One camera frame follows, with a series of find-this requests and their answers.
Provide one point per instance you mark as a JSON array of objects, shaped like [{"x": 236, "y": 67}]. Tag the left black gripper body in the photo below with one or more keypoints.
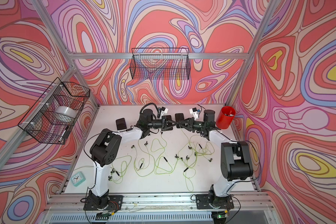
[{"x": 157, "y": 124}]

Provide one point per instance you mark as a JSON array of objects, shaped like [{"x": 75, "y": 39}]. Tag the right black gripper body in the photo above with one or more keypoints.
[{"x": 196, "y": 125}]

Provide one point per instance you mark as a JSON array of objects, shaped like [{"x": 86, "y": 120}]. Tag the green earphones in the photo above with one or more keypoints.
[
  {"x": 157, "y": 149},
  {"x": 144, "y": 161},
  {"x": 119, "y": 168},
  {"x": 190, "y": 154}
]

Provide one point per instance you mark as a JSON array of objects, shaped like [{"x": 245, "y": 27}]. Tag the black smartphone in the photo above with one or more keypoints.
[
  {"x": 179, "y": 117},
  {"x": 121, "y": 124},
  {"x": 167, "y": 123}
]

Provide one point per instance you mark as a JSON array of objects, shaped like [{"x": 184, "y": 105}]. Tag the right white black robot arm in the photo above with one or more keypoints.
[{"x": 235, "y": 158}]

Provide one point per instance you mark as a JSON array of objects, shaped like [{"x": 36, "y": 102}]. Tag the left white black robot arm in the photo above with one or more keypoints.
[{"x": 105, "y": 149}]

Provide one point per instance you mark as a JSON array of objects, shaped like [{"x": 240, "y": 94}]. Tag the red plastic cup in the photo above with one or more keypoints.
[{"x": 225, "y": 117}]

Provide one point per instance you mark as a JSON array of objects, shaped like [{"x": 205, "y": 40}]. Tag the teal alarm clock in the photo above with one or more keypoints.
[{"x": 77, "y": 179}]

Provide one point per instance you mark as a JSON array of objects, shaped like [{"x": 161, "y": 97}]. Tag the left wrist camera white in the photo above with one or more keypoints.
[{"x": 162, "y": 111}]

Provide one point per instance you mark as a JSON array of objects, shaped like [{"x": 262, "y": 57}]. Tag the black wire basket back wall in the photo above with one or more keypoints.
[{"x": 160, "y": 63}]

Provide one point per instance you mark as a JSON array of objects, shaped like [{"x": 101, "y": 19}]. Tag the black wire basket wall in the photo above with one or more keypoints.
[
  {"x": 43, "y": 125},
  {"x": 160, "y": 63}
]

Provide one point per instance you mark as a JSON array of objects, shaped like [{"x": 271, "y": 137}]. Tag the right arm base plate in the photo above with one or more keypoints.
[{"x": 206, "y": 201}]

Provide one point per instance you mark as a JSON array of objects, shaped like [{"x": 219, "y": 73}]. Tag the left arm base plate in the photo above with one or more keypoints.
[{"x": 110, "y": 203}]

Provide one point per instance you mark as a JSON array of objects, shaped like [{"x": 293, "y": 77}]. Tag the black wire basket left wall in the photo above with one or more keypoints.
[{"x": 43, "y": 125}]

